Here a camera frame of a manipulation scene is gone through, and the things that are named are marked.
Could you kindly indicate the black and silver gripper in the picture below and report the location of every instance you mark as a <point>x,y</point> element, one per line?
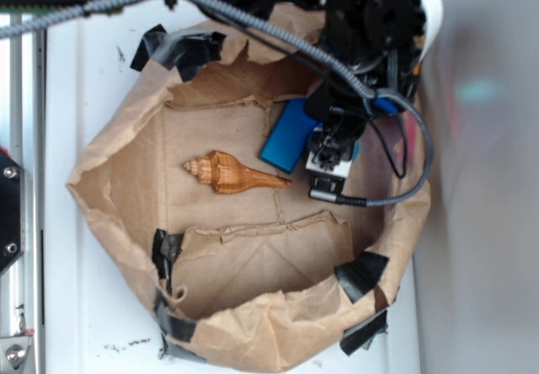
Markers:
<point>341,121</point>

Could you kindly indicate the blue ball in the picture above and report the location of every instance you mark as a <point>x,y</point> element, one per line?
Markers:
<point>356,150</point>

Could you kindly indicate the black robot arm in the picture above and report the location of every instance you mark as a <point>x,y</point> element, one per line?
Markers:
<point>368,54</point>

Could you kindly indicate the blue rectangular block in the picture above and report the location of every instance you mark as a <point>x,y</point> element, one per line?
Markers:
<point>288,139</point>

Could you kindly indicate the brown spiral seashell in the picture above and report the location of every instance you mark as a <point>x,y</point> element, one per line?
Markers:
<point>226,175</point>

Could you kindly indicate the brown paper bag tray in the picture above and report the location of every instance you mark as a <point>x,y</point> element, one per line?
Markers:
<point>257,281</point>

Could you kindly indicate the aluminium frame rail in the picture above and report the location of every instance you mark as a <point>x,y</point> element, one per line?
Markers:
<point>23,63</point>

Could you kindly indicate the black mounting bracket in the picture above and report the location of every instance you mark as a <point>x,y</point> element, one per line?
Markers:
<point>12,211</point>

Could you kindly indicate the silver corner bracket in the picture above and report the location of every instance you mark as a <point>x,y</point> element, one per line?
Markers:
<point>15,352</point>

